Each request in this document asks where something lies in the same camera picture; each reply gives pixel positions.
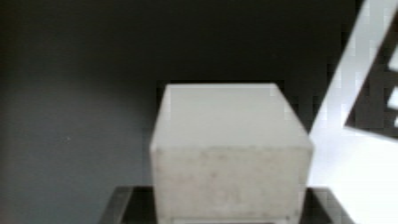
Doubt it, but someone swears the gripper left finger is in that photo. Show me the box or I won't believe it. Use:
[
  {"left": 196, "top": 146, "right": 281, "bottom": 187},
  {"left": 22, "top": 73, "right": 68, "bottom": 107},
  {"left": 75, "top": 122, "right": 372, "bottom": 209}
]
[{"left": 102, "top": 186, "right": 157, "bottom": 224}]

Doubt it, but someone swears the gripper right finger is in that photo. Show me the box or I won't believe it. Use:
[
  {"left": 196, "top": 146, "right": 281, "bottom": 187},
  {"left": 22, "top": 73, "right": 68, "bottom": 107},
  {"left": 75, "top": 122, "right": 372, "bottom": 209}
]
[{"left": 304, "top": 187, "right": 356, "bottom": 224}]

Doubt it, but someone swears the white table leg with tag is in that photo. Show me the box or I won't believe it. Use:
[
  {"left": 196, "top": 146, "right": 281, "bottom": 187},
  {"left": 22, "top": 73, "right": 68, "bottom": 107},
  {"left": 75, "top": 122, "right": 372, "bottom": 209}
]
[{"left": 150, "top": 84, "right": 313, "bottom": 224}]

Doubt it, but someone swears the white marker sheet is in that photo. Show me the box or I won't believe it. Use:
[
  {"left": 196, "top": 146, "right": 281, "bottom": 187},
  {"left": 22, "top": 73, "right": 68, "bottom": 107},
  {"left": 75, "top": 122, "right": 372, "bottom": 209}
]
[{"left": 310, "top": 0, "right": 398, "bottom": 224}]

